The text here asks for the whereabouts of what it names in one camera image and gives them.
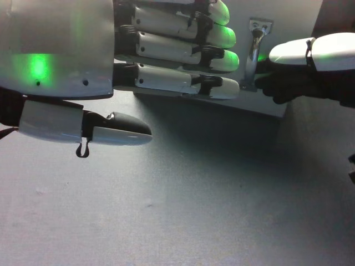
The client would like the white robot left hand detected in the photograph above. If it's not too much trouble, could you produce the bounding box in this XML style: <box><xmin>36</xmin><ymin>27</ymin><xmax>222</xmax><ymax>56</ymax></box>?
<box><xmin>0</xmin><ymin>0</ymin><xmax>241</xmax><ymax>158</ymax></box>

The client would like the white cabinet door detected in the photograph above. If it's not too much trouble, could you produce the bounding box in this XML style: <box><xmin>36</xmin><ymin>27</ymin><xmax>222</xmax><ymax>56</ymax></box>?
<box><xmin>133</xmin><ymin>0</ymin><xmax>325</xmax><ymax>119</ymax></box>

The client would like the chrome door handle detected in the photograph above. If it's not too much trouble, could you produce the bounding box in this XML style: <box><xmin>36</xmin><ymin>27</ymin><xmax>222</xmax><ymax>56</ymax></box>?
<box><xmin>240</xmin><ymin>17</ymin><xmax>275</xmax><ymax>93</ymax></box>

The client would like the grey table cloth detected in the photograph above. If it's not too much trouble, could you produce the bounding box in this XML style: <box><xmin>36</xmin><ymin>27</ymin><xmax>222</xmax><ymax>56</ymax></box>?
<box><xmin>0</xmin><ymin>90</ymin><xmax>355</xmax><ymax>266</ymax></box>

